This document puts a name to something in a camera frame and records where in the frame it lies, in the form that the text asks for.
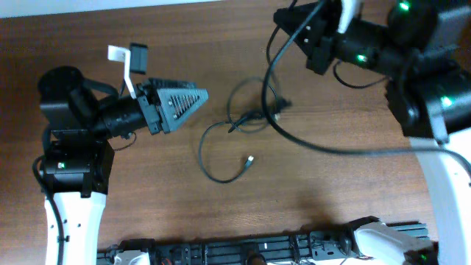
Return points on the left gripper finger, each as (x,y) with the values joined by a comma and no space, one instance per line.
(156,83)
(176,105)

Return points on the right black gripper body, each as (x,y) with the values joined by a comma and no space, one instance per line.
(324,51)

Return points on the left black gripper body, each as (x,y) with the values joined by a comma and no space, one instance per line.
(151,110)

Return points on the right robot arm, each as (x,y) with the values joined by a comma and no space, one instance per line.
(428,93)

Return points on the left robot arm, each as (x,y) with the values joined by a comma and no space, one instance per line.
(74,170)

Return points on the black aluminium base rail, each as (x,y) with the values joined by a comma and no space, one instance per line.
(292,248)

